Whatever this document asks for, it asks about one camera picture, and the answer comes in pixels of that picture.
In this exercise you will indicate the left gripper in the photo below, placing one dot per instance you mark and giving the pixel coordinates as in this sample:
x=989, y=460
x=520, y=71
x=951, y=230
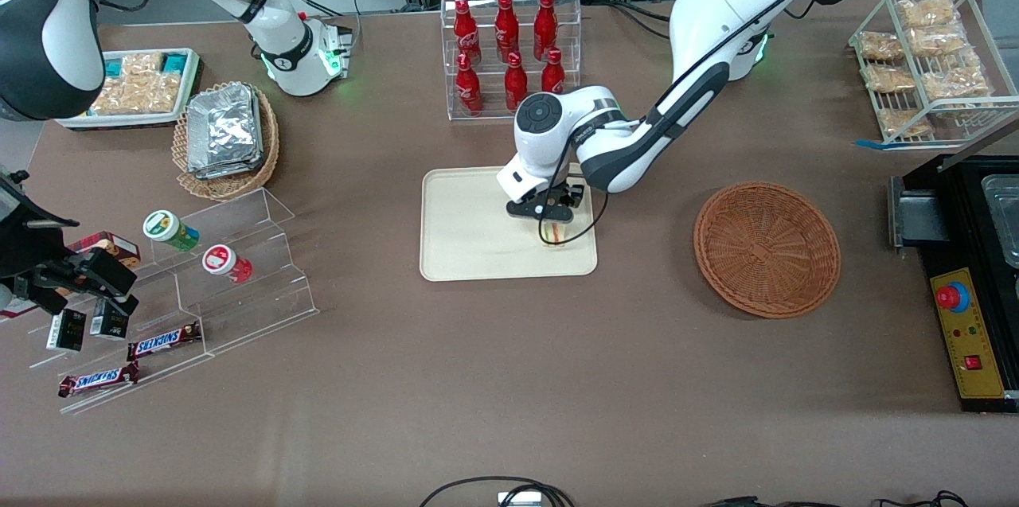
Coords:
x=570, y=197

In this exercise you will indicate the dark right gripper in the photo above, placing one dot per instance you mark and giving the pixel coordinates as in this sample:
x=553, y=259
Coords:
x=30, y=248

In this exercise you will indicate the triangular sandwich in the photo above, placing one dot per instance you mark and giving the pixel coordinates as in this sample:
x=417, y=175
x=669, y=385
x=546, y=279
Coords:
x=555, y=235

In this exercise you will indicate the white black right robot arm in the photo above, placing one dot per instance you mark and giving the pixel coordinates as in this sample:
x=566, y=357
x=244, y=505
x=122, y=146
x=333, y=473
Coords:
x=48, y=13

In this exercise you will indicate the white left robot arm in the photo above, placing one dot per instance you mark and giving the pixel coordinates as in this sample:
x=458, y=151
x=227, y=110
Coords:
x=716, y=5

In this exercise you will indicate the beige plastic tray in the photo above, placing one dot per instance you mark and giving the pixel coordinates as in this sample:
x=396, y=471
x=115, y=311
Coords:
x=470, y=236

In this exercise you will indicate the tan oval wicker basket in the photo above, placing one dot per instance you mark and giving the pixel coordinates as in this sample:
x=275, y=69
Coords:
x=227, y=187

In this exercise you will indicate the white rectangular snack tray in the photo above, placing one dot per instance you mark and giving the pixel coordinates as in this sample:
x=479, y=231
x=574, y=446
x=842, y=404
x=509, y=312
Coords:
x=119, y=120

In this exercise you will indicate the brown round wicker basket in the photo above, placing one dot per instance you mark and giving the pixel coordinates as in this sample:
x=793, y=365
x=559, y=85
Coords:
x=764, y=252

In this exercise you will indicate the small black box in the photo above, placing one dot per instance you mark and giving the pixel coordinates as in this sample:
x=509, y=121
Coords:
x=109, y=322
x=66, y=330

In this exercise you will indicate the red-brown chocolate box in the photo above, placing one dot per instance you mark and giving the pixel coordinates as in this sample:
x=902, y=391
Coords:
x=111, y=246

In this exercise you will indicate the snickers chocolate bar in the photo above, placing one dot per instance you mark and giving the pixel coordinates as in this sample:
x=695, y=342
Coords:
x=97, y=380
x=163, y=341

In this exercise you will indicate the green white-lid cup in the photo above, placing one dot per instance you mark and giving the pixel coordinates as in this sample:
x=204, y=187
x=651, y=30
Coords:
x=169, y=229

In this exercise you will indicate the red white-lid cup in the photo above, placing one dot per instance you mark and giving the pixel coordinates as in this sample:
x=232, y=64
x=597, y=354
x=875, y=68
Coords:
x=224, y=263

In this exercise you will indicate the clear acrylic bottle rack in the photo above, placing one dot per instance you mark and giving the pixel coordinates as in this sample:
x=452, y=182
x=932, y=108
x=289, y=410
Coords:
x=489, y=113

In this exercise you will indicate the red cola bottle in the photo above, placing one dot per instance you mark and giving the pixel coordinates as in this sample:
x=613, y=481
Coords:
x=545, y=28
x=466, y=33
x=468, y=89
x=506, y=29
x=552, y=73
x=516, y=81

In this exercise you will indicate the clear acrylic step shelf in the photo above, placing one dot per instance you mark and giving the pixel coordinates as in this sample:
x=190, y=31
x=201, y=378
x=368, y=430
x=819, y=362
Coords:
x=255, y=300

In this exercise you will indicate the silver foil pack stack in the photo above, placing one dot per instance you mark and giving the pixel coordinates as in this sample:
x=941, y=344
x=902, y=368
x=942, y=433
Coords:
x=223, y=133

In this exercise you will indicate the beige cracker snack bag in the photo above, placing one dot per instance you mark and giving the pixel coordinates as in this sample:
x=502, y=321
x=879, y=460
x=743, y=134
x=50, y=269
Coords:
x=139, y=89

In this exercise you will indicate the teal snack pack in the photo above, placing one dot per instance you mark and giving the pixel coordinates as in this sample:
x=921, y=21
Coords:
x=115, y=66

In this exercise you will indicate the blue tape strip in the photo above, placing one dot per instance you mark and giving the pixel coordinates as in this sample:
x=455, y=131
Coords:
x=869, y=144

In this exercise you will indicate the clear bag of crackers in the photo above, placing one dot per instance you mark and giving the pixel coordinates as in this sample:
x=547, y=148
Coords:
x=888, y=78
x=903, y=122
x=925, y=12
x=939, y=40
x=880, y=46
x=955, y=82

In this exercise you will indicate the black yellow control box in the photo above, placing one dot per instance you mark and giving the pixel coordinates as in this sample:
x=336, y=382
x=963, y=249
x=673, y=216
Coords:
x=963, y=212

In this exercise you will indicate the yellow emergency stop box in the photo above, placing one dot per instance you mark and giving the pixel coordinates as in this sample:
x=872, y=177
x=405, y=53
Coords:
x=975, y=356

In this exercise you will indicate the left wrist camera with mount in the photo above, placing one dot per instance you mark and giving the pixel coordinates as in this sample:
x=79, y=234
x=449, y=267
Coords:
x=525, y=210

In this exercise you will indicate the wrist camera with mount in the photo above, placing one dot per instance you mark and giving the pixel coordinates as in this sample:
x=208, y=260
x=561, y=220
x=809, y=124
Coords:
x=525, y=210
x=48, y=298

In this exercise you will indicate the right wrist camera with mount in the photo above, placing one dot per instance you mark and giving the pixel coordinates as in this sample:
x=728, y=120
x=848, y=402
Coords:
x=48, y=298

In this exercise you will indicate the grey metal bracket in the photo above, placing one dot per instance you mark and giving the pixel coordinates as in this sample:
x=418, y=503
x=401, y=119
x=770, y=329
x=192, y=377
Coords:
x=919, y=216

